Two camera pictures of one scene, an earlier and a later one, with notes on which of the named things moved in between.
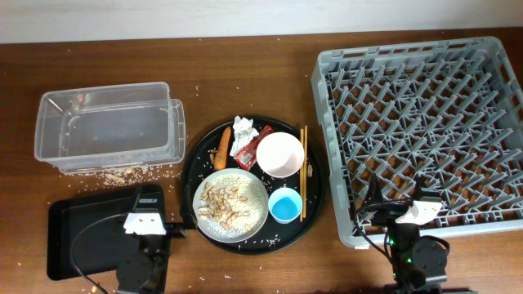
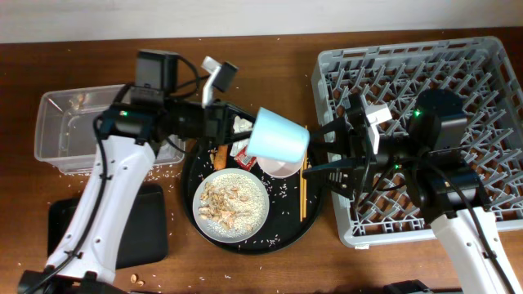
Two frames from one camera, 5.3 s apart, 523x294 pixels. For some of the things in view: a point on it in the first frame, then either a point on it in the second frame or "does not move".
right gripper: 374,201 to 359,166
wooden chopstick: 301,174 does not move
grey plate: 230,205 does not move
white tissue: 243,133 does not move
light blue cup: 285,205 to 278,138
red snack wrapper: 246,158 does not move
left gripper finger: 188,216 to 230,112
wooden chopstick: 306,172 does not move
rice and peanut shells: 230,205 does not move
